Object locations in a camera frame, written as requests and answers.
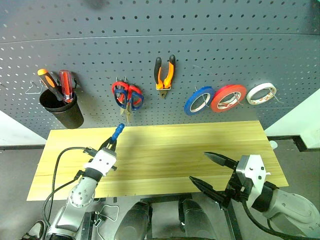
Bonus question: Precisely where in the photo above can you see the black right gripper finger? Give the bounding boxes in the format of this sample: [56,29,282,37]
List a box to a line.
[203,151,239,171]
[188,176,230,208]

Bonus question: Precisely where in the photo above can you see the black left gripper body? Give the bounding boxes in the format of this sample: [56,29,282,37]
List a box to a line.
[84,146,117,157]

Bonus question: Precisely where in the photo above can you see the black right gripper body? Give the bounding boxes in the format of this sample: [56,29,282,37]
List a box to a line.
[219,162,253,210]

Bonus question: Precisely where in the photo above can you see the blue handled screwdriver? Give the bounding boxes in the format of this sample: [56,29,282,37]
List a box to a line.
[110,123,126,147]

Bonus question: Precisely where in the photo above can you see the blue handled scissors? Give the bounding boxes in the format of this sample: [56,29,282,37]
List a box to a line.
[114,88,145,125]

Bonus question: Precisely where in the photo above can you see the orange and black pliers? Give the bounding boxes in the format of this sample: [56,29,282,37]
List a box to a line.
[153,54,177,100]

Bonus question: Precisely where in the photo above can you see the metal tape peg hook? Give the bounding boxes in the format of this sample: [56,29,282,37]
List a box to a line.
[271,87,285,104]
[194,86,211,111]
[232,91,245,106]

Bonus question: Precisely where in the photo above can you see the blue tape roll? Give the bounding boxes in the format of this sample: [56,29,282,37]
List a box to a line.
[183,86,216,117]

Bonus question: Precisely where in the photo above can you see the red tape roll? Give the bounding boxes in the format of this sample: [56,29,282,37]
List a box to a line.
[210,84,248,113]

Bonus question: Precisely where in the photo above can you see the white tape roll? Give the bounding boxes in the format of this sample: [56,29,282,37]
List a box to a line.
[245,82,278,106]

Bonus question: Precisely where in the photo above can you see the grey perforated pegboard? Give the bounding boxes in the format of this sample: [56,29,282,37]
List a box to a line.
[0,0,320,141]

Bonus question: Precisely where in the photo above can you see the dark grey rounded shape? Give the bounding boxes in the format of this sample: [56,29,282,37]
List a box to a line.
[177,199,217,240]
[114,201,153,240]

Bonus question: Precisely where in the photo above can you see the black plastic cup holder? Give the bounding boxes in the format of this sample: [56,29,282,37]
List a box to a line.
[39,86,85,130]

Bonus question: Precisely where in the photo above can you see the black stand bar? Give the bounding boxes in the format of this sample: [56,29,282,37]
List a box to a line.
[266,134,320,153]
[0,144,46,151]

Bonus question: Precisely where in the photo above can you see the orange and black screwdriver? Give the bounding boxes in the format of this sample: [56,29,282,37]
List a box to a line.
[37,68,65,102]

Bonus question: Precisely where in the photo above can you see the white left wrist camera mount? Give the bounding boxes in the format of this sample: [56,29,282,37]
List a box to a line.
[83,149,118,177]

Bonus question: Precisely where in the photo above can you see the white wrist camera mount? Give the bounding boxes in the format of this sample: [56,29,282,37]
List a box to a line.
[83,149,118,177]
[235,154,272,201]

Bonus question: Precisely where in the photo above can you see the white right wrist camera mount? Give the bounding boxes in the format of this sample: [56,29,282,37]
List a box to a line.
[235,154,272,201]

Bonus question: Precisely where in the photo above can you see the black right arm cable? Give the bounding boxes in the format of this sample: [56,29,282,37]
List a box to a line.
[241,198,320,240]

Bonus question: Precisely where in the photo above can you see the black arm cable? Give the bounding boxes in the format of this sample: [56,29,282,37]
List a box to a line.
[41,146,87,240]
[241,198,320,240]

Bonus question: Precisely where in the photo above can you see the black metal table frame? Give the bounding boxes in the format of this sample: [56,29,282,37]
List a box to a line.
[79,193,243,240]

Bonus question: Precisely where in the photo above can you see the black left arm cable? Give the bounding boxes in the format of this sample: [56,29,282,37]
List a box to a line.
[41,146,87,240]

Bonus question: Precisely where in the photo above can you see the red handled scissors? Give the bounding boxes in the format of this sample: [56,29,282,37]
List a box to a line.
[111,80,143,116]

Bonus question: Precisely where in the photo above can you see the metal wire hook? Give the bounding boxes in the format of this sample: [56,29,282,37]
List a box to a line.
[93,204,120,227]
[24,79,44,95]

